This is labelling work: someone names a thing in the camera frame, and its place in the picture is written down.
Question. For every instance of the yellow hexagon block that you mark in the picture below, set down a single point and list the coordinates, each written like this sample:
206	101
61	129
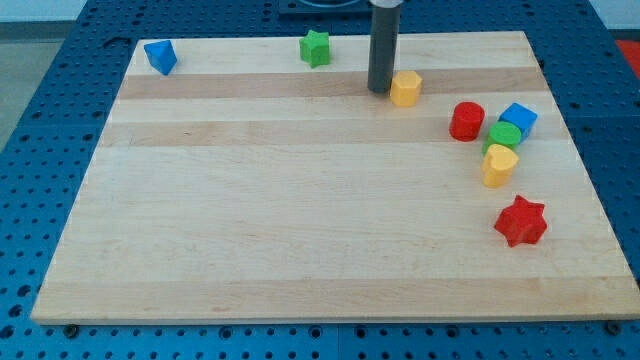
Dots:
406	88

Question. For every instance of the light wooden board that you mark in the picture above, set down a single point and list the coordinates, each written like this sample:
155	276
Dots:
247	187

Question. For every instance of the green star block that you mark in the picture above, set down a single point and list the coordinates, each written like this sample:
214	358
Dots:
314	48

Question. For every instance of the red cylinder block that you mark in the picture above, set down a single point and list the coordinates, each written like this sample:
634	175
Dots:
466	121

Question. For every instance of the yellow heart block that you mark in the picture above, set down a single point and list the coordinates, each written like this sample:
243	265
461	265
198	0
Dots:
498	165

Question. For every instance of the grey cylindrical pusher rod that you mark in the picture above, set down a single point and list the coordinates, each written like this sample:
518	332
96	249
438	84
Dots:
383	39

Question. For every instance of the green cylinder block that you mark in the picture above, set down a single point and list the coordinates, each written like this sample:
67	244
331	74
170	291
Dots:
502	133

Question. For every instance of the blue triangle block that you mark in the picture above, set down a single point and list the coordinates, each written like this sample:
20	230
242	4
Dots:
161	56

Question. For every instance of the red star block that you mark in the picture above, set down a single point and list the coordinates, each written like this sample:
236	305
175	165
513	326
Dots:
522	222

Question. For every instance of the blue cube block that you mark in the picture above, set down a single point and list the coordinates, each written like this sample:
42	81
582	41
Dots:
521	117

